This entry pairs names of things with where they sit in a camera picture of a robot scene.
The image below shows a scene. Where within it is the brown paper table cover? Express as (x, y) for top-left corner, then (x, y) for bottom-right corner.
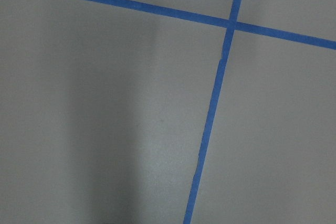
(1, 0), (335, 223)

